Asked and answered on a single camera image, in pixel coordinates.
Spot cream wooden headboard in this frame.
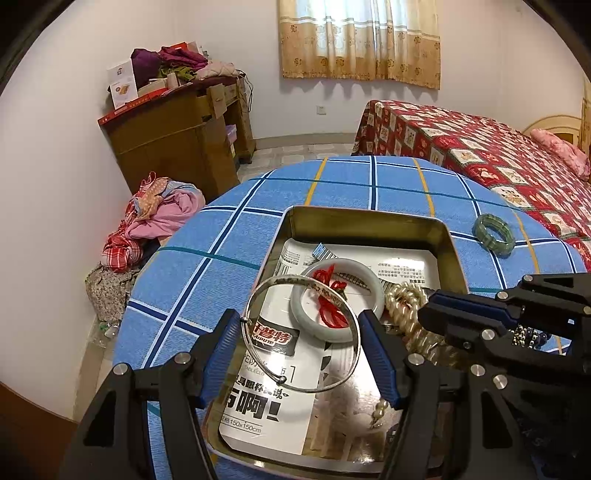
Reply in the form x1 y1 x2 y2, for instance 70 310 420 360
524 99 591 155

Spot red knotted cord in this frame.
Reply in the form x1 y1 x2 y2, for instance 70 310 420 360
310 264 347 292

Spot pile of magenta clothes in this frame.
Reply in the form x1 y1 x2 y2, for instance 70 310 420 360
157 45 208 81

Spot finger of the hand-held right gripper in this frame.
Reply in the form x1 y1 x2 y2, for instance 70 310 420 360
496 274 591 333
417 290 520 356

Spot beige patterned curtain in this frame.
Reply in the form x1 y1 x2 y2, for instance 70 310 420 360
277 0 443 90

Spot white jade bangle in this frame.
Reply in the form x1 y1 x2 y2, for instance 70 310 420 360
290 261 386 343

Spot brown wooden desk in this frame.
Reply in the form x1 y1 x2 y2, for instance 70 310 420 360
98 76 257 204

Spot pink pillow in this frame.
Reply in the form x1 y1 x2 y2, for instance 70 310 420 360
530 128 591 181

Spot pink tin box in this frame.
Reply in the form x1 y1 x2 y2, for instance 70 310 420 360
203 205 469 467

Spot bed with red quilt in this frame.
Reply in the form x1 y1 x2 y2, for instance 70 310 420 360
352 99 591 273

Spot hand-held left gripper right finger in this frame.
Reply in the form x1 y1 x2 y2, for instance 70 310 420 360
356 310 527 480

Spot pearl necklace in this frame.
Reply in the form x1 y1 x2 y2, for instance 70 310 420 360
369 281 465 428

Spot pink cloth pile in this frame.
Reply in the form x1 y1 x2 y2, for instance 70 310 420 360
102 172 206 273

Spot dark blue bead bracelet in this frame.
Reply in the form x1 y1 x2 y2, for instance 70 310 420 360
510 324 552 349

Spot green jade bead bracelet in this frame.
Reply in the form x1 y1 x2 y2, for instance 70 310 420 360
473 213 517 257

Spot pink quilted cloth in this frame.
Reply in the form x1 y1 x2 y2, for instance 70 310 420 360
196 62 238 80

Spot floral fabric bundle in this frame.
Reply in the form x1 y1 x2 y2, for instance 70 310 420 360
84 265 139 324

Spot white printed carton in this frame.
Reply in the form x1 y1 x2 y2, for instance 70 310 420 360
107 60 139 110

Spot clear plastic bottles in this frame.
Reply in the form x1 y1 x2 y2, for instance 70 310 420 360
88 318 123 347

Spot printed paper sheet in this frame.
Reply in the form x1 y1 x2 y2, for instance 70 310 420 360
219 237 439 457

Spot red flat box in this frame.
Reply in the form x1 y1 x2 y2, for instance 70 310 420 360
98 85 185 127

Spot thin silver bangle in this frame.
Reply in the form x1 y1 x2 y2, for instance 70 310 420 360
239 274 362 394

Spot purple cloth bag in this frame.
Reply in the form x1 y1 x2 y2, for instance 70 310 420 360
130 48 162 88

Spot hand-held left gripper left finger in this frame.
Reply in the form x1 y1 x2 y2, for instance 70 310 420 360
62 308 245 480

